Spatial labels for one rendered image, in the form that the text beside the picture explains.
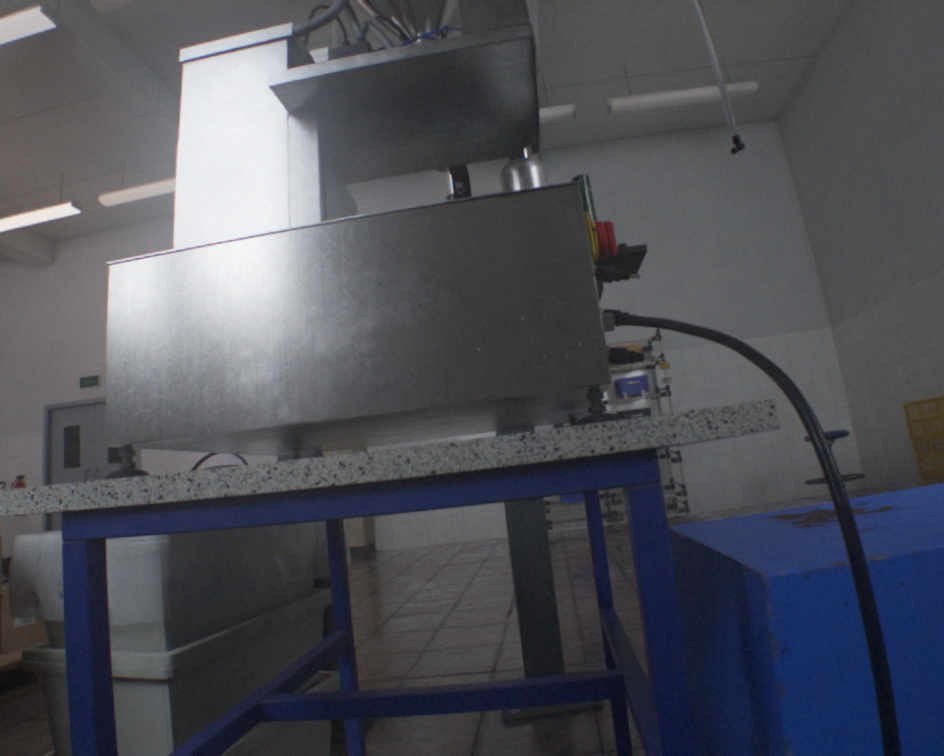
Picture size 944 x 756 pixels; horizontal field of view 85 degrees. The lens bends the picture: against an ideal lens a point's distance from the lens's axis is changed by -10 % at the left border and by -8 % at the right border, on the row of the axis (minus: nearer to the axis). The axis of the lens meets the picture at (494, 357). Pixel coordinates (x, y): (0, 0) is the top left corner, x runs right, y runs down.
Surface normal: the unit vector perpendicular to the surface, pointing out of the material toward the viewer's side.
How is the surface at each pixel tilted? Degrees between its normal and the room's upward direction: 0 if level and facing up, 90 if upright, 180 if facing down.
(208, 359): 90
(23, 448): 90
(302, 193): 90
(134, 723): 96
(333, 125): 180
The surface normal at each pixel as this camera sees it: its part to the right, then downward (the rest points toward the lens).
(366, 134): 0.12, 0.97
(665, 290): -0.09, -0.18
